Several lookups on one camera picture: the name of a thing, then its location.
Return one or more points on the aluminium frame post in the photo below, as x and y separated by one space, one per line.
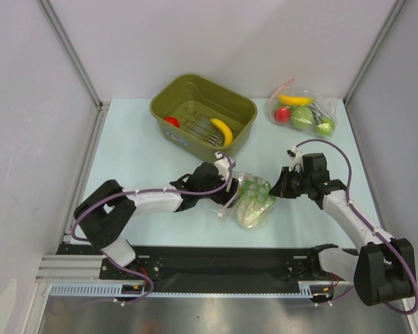
376 45
66 44

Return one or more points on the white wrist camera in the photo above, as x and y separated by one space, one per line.
225 165
295 155

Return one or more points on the right aluminium frame post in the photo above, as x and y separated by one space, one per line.
376 45

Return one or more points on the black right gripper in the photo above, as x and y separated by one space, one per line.
284 183

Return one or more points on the large green fake apple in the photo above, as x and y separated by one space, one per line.
301 117

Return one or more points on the fake napa cabbage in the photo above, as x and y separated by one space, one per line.
254 202

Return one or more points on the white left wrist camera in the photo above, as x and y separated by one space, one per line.
225 165

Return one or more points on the yellow fake banana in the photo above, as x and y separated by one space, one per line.
224 129
291 100

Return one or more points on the clear zip bag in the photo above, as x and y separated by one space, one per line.
323 105
229 214

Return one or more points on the small green fake apple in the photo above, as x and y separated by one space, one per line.
325 127

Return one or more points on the left aluminium frame post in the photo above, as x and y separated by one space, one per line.
66 44

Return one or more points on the far clear zip bag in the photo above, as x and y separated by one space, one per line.
323 105

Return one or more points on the clear zip top bag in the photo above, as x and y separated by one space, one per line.
229 214

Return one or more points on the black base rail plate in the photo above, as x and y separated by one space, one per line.
227 271

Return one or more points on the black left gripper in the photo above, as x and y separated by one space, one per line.
224 196

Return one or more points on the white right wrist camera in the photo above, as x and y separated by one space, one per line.
295 155

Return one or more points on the olive green plastic bin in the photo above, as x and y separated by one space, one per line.
193 100

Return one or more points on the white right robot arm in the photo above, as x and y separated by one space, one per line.
383 270

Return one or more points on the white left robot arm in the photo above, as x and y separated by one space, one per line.
102 217

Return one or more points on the red fake tomato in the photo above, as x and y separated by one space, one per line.
172 121
282 114

